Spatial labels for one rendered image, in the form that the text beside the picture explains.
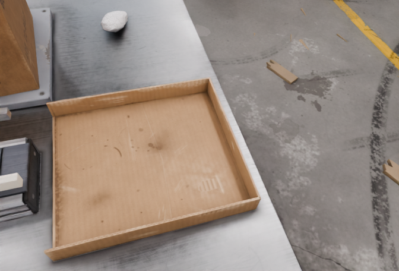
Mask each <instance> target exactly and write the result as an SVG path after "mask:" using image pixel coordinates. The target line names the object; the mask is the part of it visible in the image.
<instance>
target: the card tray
mask: <svg viewBox="0 0 399 271"><path fill-rule="evenodd" d="M46 104H47V106H48V108H49V110H50V112H51V115H52V117H53V248H50V249H47V250H44V253H45V254H46V255H47V256H48V257H49V258H50V259H52V260H53V261H57V260H61V259H65V258H68V257H72V256H77V255H80V254H84V253H88V252H91V251H96V250H100V249H103V248H108V247H111V246H114V245H119V244H123V243H126V242H130V241H135V240H139V239H142V238H147V237H150V236H153V235H158V234H162V233H165V232H170V231H174V230H177V229H181V228H186V227H189V226H192V225H197V224H200V223H204V222H209V221H212V220H216V219H220V218H225V217H228V216H232V215H236V214H239V213H243V212H248V211H251V210H255V209H256V208H257V206H258V204H259V202H260V200H261V197H260V194H259V192H258V190H257V187H256V185H255V183H254V180H253V178H252V175H251V173H250V171H249V168H248V166H247V164H246V161H245V159H244V157H243V154H242V152H241V149H240V147H239V145H238V142H237V140H236V137H235V135H234V133H233V130H232V128H231V126H230V123H229V121H228V119H227V116H226V114H225V111H224V109H223V107H222V105H221V102H220V99H219V97H218V95H217V92H216V90H215V88H214V85H213V83H212V81H211V78H210V77H208V78H200V79H196V80H188V81H181V82H177V83H169V84H162V85H158V86H150V87H143V88H139V89H131V90H124V91H119V92H111V93H105V94H97V95H92V96H85V97H78V98H73V99H66V100H59V101H54V102H47V103H46Z"/></svg>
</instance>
